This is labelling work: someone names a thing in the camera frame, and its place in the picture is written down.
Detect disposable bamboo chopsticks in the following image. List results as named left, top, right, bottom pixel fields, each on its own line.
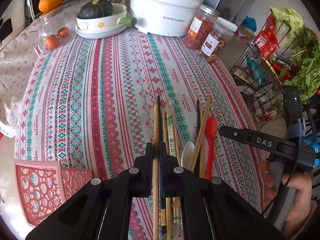
left=167, top=100, right=181, bottom=224

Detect white plastic spoon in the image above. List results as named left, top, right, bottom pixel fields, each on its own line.
left=181, top=141, right=195, bottom=168

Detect brown wooden chopstick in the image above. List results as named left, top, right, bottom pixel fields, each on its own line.
left=161, top=108, right=173, bottom=240

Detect tan wooden chopstick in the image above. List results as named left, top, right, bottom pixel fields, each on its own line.
left=188, top=95, right=212, bottom=172

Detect red plastic spoon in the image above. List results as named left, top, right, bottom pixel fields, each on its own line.
left=204, top=115, right=218, bottom=179

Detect black plain chopstick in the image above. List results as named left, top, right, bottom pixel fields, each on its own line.
left=194, top=99, right=201, bottom=176

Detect pink plastic perforated basket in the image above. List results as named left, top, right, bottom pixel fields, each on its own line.
left=14, top=159, right=94, bottom=227

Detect person's right hand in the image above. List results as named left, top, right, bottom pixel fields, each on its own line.
left=259, top=160, right=317, bottom=239

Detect striped patterned tablecloth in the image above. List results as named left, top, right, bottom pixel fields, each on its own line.
left=15, top=26, right=267, bottom=240

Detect red snack bag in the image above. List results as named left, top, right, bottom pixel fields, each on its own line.
left=253, top=14, right=279, bottom=60

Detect green leafy vegetables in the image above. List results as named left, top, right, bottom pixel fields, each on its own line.
left=270, top=7, right=319, bottom=104

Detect jar of dried rings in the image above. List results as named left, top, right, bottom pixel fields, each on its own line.
left=199, top=22, right=234, bottom=63

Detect jar of red dried fruit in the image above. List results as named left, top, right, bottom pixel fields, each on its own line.
left=183, top=4, right=220, bottom=50

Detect white ceramic flower casserole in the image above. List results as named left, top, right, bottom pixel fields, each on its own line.
left=75, top=3, right=137, bottom=39

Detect white electric cooking pot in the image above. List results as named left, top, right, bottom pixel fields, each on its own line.
left=130, top=0, right=220, bottom=37

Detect glass jar with tomatoes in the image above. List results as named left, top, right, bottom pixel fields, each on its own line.
left=39, top=5, right=76, bottom=51

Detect floral white cloth cover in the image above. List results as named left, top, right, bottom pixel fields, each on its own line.
left=0, top=0, right=121, bottom=138

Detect dark green pumpkin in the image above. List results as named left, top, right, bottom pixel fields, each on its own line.
left=77, top=0, right=114, bottom=20

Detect white air fryer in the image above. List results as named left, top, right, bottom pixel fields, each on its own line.
left=1, top=0, right=35, bottom=50

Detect black wire storage rack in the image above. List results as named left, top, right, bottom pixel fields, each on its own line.
left=229, top=10, right=320, bottom=131

